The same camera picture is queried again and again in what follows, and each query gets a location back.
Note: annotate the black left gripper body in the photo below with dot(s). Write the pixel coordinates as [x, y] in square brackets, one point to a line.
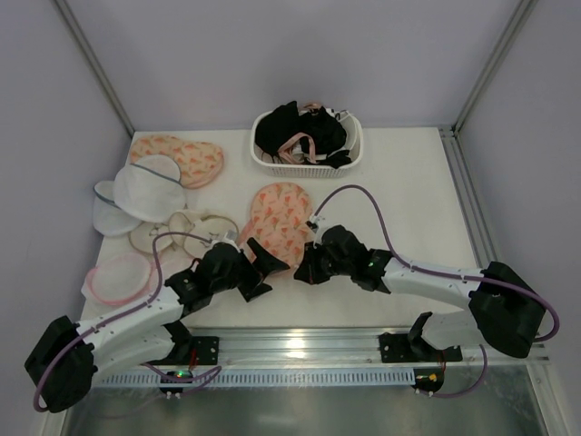
[248, 274]

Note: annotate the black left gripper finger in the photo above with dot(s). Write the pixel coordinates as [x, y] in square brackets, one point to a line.
[264, 262]
[256, 290]

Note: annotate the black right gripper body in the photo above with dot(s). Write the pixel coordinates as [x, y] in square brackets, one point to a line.
[315, 262]

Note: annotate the tulip print laundry bag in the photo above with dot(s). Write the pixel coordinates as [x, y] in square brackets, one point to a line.
[278, 221]
[199, 162]

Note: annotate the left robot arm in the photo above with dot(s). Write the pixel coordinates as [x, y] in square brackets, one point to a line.
[71, 356]

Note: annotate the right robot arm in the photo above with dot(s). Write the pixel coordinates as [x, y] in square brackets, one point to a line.
[494, 305]

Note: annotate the cream round laundry bag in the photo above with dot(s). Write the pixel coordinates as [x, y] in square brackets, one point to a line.
[193, 232]

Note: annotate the pink trimmed bra in basket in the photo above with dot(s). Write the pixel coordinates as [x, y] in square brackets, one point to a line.
[307, 134]

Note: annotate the pink trimmed white laundry bag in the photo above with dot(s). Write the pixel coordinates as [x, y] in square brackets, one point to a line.
[121, 279]

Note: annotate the white mesh laundry bag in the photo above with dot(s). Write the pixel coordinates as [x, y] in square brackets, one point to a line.
[146, 191]

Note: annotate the black garment in basket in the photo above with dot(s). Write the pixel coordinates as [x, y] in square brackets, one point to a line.
[262, 139]

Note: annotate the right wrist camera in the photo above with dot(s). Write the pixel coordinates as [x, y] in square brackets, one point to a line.
[318, 226]

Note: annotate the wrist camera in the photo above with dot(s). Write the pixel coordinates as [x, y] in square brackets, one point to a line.
[318, 226]
[230, 237]

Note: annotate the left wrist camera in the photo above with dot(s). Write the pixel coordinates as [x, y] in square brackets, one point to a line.
[230, 237]

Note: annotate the aluminium mounting rail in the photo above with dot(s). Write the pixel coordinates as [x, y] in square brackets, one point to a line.
[296, 348]

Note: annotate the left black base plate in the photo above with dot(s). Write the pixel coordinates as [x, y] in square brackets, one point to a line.
[201, 350]

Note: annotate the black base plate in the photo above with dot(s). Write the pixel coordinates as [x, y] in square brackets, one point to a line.
[201, 350]
[400, 348]

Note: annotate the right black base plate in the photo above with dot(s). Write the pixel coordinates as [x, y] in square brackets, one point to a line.
[400, 348]

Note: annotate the slotted cable duct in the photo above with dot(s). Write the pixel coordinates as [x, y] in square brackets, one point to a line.
[271, 378]

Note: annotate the right aluminium frame post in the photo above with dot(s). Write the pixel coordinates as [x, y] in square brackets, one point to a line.
[501, 48]

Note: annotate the aluminium frame post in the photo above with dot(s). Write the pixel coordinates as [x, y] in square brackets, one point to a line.
[501, 48]
[75, 30]

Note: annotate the left aluminium frame post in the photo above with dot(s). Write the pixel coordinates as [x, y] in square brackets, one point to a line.
[75, 30]

